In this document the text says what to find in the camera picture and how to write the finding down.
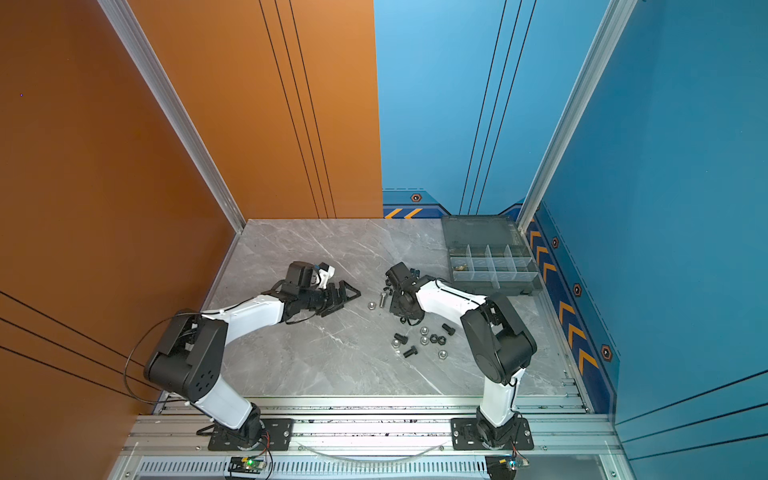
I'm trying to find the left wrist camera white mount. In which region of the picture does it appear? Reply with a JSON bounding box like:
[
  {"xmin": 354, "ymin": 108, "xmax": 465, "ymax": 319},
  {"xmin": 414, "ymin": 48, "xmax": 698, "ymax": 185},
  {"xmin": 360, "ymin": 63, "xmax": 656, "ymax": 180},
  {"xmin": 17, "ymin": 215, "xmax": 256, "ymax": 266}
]
[{"xmin": 283, "ymin": 261, "xmax": 335, "ymax": 295}]

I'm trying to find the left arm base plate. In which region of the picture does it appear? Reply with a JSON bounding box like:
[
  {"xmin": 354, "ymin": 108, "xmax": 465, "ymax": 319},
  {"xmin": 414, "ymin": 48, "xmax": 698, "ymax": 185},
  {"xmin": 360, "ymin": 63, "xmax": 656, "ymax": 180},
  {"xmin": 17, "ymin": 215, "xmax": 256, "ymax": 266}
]
[{"xmin": 199, "ymin": 418, "xmax": 294, "ymax": 453}]

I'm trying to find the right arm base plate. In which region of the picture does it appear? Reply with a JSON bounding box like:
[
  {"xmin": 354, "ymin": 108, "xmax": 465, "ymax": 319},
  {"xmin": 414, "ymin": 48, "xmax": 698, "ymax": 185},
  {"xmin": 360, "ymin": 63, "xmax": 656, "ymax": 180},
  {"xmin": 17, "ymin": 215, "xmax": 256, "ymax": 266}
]
[{"xmin": 450, "ymin": 415, "xmax": 535, "ymax": 451}]

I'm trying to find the black double nut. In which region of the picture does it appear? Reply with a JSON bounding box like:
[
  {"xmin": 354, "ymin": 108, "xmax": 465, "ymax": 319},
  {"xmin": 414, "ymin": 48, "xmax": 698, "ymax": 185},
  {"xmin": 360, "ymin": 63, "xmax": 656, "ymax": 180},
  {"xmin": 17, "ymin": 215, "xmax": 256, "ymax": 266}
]
[{"xmin": 429, "ymin": 334, "xmax": 447, "ymax": 345}]

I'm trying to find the aluminium front rail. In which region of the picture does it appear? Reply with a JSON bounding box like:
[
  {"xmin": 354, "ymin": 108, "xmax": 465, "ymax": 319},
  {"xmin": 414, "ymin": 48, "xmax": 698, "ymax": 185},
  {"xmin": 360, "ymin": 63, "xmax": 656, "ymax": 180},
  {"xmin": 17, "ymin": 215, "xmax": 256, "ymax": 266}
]
[{"xmin": 111, "ymin": 390, "xmax": 632, "ymax": 479}]

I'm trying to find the grey plastic organizer box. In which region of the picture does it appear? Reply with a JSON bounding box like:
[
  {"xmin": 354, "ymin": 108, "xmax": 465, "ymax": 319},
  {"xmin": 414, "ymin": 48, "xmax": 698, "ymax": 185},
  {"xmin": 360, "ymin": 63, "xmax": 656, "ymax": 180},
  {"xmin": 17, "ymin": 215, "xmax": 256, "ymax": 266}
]
[{"xmin": 441, "ymin": 215, "xmax": 542, "ymax": 296}]

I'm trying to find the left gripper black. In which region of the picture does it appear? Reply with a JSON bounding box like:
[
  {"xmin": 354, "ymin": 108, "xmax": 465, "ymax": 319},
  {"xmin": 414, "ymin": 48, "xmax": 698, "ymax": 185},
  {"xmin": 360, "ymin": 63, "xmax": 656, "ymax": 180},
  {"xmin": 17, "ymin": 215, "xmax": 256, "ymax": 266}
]
[{"xmin": 300, "ymin": 281, "xmax": 362, "ymax": 317}]

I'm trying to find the right circuit board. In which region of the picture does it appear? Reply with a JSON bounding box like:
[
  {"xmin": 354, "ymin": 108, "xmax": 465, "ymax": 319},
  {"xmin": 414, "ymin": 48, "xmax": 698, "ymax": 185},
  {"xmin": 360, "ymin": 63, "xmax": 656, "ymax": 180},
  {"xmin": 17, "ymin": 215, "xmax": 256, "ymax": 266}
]
[{"xmin": 484, "ymin": 456, "xmax": 529, "ymax": 480}]

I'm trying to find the green circuit board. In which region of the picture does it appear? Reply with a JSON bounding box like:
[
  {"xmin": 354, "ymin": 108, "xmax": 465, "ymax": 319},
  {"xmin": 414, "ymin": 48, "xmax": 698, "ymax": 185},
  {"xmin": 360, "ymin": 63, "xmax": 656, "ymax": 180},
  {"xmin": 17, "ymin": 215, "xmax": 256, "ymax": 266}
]
[{"xmin": 227, "ymin": 456, "xmax": 268, "ymax": 478}]

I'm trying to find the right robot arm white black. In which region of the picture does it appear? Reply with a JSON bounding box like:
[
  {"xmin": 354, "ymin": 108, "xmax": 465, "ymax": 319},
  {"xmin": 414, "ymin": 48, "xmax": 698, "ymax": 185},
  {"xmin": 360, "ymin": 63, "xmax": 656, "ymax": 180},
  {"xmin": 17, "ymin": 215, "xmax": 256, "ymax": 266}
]
[{"xmin": 386, "ymin": 262, "xmax": 538, "ymax": 451}]

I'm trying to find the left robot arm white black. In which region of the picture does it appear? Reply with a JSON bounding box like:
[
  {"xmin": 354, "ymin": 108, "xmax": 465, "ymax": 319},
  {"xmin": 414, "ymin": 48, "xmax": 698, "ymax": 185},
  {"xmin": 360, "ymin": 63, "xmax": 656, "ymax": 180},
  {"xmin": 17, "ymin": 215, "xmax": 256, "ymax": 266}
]
[{"xmin": 144, "ymin": 280, "xmax": 361, "ymax": 450}]

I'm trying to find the left aluminium frame post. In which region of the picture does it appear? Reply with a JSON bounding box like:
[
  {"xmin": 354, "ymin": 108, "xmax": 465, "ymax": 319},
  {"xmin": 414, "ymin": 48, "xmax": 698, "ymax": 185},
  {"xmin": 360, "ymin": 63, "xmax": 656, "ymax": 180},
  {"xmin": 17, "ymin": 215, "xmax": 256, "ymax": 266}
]
[{"xmin": 98, "ymin": 0, "xmax": 246, "ymax": 234}]

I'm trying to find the aluminium frame post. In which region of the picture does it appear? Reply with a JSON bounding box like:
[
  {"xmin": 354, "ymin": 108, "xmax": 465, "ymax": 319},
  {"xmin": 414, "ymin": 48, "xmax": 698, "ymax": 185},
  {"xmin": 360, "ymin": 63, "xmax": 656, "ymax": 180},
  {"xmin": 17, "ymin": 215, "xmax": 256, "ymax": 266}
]
[
  {"xmin": 98, "ymin": 0, "xmax": 246, "ymax": 234},
  {"xmin": 516, "ymin": 0, "xmax": 638, "ymax": 234}
]

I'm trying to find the right aluminium frame post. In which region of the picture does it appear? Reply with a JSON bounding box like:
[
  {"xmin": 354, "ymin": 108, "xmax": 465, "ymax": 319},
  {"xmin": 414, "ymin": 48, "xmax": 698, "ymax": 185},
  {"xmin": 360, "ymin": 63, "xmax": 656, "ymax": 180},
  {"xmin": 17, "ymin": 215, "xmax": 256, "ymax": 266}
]
[{"xmin": 516, "ymin": 0, "xmax": 638, "ymax": 234}]

